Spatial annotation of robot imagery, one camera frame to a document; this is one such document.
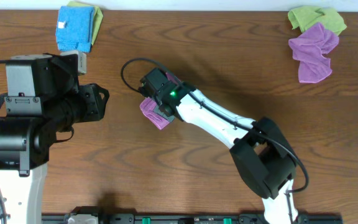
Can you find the purple cloth with label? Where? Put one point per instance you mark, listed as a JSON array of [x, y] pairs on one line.
[[146, 108]]

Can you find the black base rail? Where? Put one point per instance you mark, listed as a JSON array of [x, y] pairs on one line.
[[89, 214]]

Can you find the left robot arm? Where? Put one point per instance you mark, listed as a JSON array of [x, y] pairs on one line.
[[43, 98]]

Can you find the crumpled purple cloth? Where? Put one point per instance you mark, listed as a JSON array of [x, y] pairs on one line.
[[310, 49]]

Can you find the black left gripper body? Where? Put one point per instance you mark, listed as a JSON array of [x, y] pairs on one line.
[[89, 101]]

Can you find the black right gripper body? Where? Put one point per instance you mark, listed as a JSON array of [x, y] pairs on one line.
[[161, 112]]

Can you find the crumpled green cloth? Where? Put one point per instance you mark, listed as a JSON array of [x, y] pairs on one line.
[[305, 17]]

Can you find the folded green cloth under blue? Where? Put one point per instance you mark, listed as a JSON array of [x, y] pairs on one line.
[[97, 18]]

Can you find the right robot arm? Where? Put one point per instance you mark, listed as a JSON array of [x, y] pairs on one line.
[[262, 155]]

